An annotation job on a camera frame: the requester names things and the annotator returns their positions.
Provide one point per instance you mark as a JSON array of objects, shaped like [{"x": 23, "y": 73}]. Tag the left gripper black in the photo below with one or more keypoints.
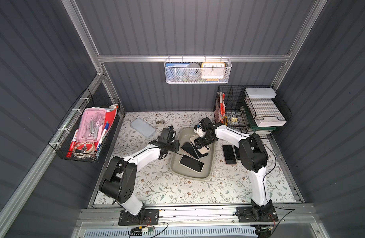
[{"x": 172, "y": 144}]

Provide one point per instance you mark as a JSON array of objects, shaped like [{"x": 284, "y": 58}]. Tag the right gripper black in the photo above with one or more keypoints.
[{"x": 201, "y": 142}]

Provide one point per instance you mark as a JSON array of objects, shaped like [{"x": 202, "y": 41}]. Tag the beige case phone with ring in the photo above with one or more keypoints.
[{"x": 197, "y": 141}]

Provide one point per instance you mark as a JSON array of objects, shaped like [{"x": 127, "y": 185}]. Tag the grey storage tray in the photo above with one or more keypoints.
[{"x": 180, "y": 170}]

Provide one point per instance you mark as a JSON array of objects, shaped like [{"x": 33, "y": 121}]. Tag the light blue case phone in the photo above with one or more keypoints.
[{"x": 237, "y": 152}]

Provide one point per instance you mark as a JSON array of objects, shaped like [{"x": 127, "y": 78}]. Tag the pink case phone black screen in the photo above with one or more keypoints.
[{"x": 229, "y": 155}]

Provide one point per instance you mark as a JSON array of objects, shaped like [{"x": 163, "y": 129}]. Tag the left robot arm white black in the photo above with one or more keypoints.
[{"x": 119, "y": 178}]

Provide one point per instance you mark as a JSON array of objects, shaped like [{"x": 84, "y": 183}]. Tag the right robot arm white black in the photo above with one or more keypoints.
[{"x": 253, "y": 157}]

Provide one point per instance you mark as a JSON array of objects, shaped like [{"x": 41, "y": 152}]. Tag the pink case phone face up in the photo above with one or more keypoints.
[{"x": 188, "y": 148}]

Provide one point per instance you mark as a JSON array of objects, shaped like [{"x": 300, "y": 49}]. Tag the cream case phone black screen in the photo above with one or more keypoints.
[{"x": 191, "y": 163}]

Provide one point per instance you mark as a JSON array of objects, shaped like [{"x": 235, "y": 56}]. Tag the grey storage box lid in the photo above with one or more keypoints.
[{"x": 143, "y": 127}]

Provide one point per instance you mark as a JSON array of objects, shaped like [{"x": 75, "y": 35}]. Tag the blue box in basket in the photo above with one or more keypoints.
[{"x": 175, "y": 71}]

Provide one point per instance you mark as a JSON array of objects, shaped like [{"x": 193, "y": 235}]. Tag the red folder in side basket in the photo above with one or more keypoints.
[{"x": 111, "y": 114}]

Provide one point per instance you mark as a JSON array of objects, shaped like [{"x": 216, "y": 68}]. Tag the white grid paper tray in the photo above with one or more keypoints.
[{"x": 263, "y": 109}]

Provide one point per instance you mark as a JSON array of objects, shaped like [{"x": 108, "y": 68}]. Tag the yellow white clock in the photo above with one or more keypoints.
[{"x": 213, "y": 70}]

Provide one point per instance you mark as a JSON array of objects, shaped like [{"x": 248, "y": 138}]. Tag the grey tape roll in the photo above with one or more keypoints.
[{"x": 193, "y": 72}]

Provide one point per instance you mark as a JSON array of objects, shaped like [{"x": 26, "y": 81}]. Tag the pink plastic pencil case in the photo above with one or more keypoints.
[{"x": 91, "y": 125}]

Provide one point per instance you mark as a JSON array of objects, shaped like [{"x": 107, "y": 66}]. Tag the red tape dispenser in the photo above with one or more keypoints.
[{"x": 84, "y": 148}]

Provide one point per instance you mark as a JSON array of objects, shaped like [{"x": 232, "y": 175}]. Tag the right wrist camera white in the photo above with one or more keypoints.
[{"x": 199, "y": 131}]

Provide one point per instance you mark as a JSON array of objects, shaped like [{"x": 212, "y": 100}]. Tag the black wire desk organizer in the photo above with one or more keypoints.
[{"x": 239, "y": 116}]

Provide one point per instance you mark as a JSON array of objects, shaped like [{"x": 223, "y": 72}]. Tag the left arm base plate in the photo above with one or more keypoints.
[{"x": 144, "y": 218}]

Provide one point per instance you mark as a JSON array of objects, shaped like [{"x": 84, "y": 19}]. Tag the black wire side basket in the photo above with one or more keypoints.
[{"x": 65, "y": 138}]

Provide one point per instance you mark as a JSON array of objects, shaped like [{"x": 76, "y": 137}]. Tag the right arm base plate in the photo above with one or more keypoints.
[{"x": 248, "y": 215}]

